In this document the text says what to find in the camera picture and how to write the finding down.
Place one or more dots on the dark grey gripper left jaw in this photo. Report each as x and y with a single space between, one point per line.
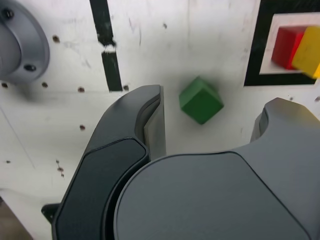
100 175

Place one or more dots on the black mount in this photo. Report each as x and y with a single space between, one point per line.
50 213

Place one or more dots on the black tape square outline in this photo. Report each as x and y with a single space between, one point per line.
252 50

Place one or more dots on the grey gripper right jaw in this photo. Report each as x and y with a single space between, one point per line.
212 200

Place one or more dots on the red cube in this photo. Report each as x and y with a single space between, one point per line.
285 45

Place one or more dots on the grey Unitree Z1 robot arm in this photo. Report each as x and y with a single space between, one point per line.
22 45

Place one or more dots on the green cube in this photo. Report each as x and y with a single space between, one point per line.
200 102

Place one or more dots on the black tape strip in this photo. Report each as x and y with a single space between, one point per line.
111 72

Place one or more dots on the yellow cube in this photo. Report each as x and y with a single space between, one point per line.
308 52

